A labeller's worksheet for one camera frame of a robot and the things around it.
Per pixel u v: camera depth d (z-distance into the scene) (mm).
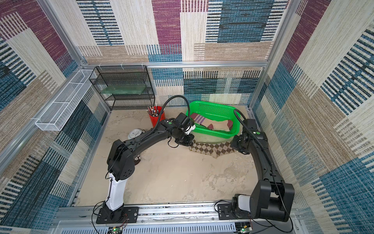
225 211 734
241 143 701
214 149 869
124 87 1039
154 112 966
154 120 1012
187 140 777
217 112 1119
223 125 1062
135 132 1021
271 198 406
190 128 754
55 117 700
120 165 504
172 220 729
